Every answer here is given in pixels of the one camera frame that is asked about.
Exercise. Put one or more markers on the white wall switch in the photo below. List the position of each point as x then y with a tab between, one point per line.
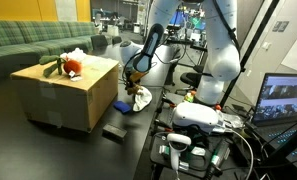
265	45

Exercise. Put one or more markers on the blue bean bag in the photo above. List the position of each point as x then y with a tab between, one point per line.
122	106

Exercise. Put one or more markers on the black metal pole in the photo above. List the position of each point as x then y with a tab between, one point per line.
254	43

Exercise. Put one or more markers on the white plastic bag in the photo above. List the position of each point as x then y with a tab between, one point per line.
76	55

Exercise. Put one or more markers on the white VR headset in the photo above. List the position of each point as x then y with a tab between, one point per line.
194	116

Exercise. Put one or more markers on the open black laptop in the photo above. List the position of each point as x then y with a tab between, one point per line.
283	98

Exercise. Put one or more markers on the green plaid sofa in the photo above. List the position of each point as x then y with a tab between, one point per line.
28	38

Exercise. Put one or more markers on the grey wall panel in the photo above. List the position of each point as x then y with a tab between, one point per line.
280	26

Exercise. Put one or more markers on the clear plastic bag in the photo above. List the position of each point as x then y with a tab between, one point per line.
233	120

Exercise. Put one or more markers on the large cardboard box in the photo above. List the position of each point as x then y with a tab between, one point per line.
71	100

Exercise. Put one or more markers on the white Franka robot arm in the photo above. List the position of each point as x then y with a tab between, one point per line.
221	50

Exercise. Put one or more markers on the white towel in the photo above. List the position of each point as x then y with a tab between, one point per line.
144	100

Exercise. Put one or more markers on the white VR controller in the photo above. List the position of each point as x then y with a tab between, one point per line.
178	140

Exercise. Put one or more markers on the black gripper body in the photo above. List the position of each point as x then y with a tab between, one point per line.
128	78

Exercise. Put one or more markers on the black handheld tool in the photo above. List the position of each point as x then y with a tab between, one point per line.
218	155

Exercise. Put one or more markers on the small yellow green bottle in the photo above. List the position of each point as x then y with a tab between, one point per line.
189	97

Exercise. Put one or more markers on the black rectangular block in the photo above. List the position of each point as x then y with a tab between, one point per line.
114	131

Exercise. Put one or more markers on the red plush with green leaves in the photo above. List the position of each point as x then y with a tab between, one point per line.
73	66

